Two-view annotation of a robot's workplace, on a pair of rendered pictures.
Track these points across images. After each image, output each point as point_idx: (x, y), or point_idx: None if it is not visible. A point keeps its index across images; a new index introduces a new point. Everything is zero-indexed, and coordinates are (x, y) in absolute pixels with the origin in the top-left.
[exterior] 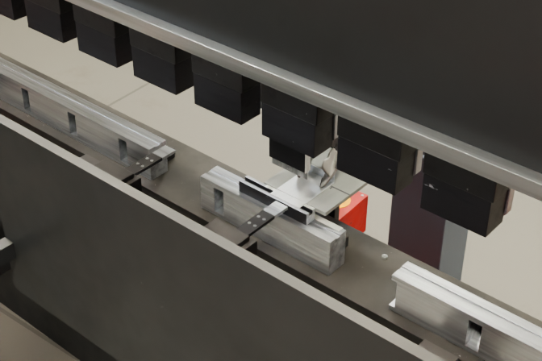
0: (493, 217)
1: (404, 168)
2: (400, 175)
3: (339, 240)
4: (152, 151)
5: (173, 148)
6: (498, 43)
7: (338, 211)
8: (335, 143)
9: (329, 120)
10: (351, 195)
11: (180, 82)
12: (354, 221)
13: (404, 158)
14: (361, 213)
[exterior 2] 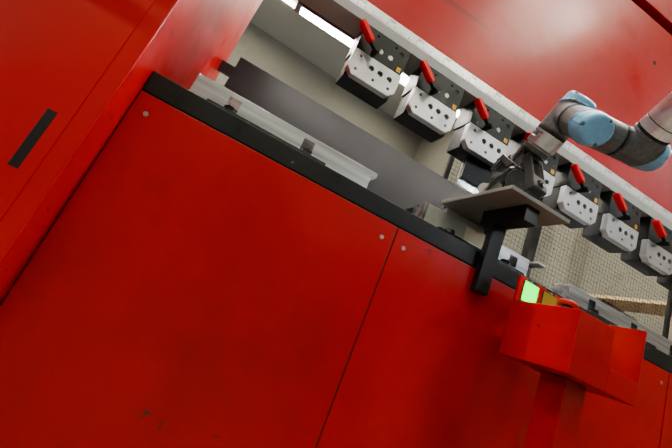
0: (342, 70)
1: (403, 101)
2: (400, 106)
3: (420, 207)
4: (557, 286)
5: (590, 310)
6: None
7: (486, 246)
8: (496, 173)
9: (462, 128)
10: (463, 197)
11: (545, 202)
12: (545, 328)
13: (403, 94)
14: (561, 330)
